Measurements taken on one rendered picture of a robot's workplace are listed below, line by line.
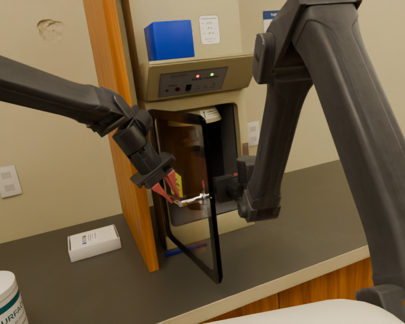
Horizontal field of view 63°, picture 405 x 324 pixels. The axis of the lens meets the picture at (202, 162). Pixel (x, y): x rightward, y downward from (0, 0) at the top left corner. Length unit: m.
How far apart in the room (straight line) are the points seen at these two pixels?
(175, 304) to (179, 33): 0.66
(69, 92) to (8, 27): 0.80
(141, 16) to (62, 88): 0.43
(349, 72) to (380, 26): 1.72
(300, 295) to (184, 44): 0.75
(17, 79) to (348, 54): 0.43
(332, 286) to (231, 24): 0.83
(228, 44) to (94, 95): 0.52
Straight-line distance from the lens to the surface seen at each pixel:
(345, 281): 1.14
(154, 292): 0.93
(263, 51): 0.48
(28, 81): 0.56
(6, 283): 0.85
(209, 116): 1.05
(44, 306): 1.01
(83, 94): 0.64
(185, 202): 0.73
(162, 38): 0.87
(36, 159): 1.40
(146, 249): 0.97
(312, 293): 1.08
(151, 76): 0.87
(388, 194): 0.33
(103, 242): 1.15
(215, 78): 0.95
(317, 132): 1.83
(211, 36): 1.03
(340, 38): 0.40
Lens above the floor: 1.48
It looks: 15 degrees down
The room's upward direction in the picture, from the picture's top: 6 degrees counter-clockwise
